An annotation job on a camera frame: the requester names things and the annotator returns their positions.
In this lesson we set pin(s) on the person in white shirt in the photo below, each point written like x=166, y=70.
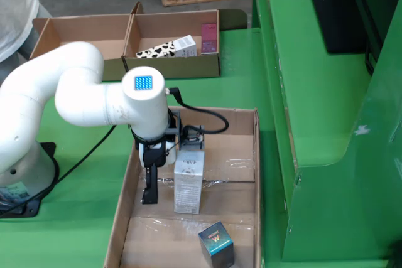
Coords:
x=12, y=13

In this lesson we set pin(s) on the cow print carton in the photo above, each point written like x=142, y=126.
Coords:
x=157, y=51

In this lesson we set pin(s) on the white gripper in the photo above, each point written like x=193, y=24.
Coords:
x=172, y=155

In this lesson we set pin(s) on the empty cardboard box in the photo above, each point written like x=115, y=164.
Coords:
x=81, y=26

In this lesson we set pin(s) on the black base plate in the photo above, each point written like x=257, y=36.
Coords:
x=47, y=152

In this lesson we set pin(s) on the large shallow cardboard tray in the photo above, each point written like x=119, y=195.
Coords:
x=226, y=161

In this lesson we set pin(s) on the pink product box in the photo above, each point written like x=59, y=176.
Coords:
x=208, y=39

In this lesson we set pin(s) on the tall white product box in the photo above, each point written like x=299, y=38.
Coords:
x=188, y=186

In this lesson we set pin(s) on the cardboard box with olive flap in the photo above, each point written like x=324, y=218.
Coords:
x=176, y=26

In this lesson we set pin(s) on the black flat monitor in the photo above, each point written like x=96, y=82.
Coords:
x=333, y=13

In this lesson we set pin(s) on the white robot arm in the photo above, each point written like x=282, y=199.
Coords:
x=81, y=105

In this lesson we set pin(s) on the blue box with W print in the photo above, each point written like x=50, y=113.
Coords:
x=216, y=246

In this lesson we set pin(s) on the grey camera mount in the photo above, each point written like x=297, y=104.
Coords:
x=174, y=130

